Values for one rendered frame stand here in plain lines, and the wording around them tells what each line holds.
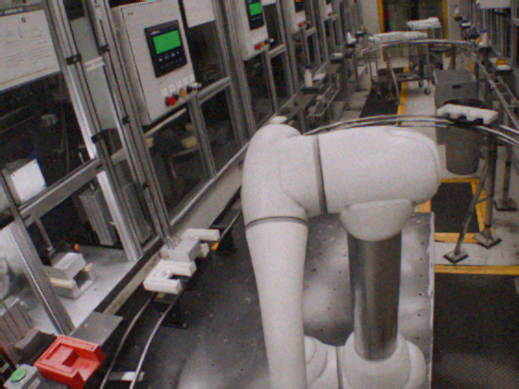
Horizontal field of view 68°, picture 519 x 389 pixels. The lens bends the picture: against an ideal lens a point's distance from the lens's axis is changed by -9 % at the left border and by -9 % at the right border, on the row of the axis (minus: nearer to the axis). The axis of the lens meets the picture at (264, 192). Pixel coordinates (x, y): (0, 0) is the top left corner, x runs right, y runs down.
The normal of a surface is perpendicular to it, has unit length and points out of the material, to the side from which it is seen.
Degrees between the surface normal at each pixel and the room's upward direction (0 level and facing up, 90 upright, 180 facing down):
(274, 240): 51
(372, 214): 103
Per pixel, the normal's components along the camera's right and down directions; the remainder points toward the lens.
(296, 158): -0.32, -0.41
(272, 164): -0.11, -0.40
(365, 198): -0.05, 0.61
